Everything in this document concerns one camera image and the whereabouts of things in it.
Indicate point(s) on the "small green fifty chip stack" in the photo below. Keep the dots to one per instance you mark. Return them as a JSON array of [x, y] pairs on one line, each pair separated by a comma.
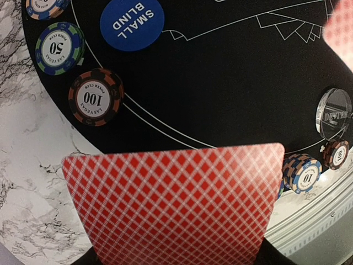
[[59, 48]]

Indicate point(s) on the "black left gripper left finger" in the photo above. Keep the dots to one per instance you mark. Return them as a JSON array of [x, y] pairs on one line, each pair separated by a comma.
[[89, 258]]

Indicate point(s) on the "red playing card deck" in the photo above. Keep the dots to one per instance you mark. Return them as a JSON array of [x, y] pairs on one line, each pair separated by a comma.
[[204, 206]]

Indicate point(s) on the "small blue ten chip stack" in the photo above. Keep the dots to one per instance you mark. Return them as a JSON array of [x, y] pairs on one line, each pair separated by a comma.
[[46, 9]]

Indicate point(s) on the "blue small blind button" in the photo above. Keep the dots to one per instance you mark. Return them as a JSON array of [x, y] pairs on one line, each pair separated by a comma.
[[132, 25]]

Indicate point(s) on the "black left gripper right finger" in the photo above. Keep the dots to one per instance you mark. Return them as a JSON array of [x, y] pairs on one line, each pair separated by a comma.
[[268, 254]]

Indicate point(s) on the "round black poker mat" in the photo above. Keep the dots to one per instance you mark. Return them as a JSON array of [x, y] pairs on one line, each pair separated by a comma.
[[222, 73]]

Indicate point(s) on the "clear round dealer button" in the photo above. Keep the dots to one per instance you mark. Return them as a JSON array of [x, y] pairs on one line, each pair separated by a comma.
[[334, 113]]

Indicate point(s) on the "aluminium front rail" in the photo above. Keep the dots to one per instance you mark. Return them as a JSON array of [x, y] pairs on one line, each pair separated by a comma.
[[297, 220]]

